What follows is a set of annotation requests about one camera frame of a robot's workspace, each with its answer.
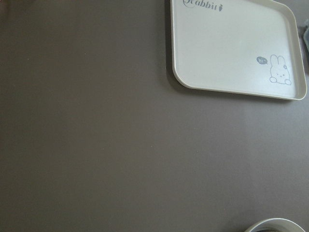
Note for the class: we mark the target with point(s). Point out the cream rabbit tray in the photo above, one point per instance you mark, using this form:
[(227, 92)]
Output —
[(237, 46)]

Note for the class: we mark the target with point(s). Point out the grey folded cloth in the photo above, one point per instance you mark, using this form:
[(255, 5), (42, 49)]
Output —
[(304, 30)]

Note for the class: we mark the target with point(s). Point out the white round plate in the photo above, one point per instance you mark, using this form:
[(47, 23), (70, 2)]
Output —
[(275, 225)]

